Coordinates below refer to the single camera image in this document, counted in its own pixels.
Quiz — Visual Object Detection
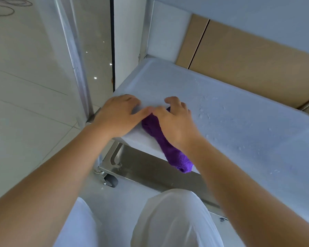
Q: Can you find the person's right hand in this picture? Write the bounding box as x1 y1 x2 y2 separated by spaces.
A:
152 96 202 152

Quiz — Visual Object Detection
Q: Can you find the person's left hand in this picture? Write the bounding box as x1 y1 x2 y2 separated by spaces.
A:
90 94 153 140

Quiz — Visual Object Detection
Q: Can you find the purple towel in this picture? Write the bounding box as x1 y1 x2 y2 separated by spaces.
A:
141 106 194 174

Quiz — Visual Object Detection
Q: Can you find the person's right forearm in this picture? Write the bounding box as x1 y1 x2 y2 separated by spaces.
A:
178 133 309 247

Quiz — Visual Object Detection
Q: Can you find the person's left forearm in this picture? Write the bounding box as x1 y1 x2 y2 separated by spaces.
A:
0 123 112 247

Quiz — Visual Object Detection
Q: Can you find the grey caster wheel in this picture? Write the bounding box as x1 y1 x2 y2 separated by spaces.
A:
103 173 118 188

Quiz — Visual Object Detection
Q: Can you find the light wooden cabinet panel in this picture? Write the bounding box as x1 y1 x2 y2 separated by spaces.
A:
189 20 309 117
176 14 210 69

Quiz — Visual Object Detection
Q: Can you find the black door edge strip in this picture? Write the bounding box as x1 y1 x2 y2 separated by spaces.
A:
109 0 116 92

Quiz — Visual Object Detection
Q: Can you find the steel cart with white shelves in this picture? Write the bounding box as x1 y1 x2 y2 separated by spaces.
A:
93 0 309 223

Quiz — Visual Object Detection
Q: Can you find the person's right leg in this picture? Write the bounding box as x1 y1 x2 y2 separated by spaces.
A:
130 188 224 247

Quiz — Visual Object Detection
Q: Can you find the person's leg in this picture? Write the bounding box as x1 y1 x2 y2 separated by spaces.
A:
130 188 224 247
54 197 104 247

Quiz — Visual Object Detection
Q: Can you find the person's left leg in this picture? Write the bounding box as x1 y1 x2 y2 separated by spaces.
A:
54 197 104 247

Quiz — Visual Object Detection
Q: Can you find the metal door frame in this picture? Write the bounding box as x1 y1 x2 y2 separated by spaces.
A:
53 0 94 124

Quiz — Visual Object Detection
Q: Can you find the black floor cable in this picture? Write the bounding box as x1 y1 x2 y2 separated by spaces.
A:
0 0 33 17

